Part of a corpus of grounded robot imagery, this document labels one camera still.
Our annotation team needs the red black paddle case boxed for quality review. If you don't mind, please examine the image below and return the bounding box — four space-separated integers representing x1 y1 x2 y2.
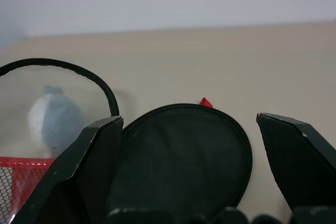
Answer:
0 58 254 224

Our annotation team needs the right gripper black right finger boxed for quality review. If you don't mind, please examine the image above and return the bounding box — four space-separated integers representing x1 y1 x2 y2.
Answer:
256 112 336 214

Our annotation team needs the blue white plush toy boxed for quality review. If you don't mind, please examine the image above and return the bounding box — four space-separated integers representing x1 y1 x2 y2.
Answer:
27 84 86 154

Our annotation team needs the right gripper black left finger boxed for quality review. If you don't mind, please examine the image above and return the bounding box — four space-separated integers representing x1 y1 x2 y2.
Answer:
9 115 124 224

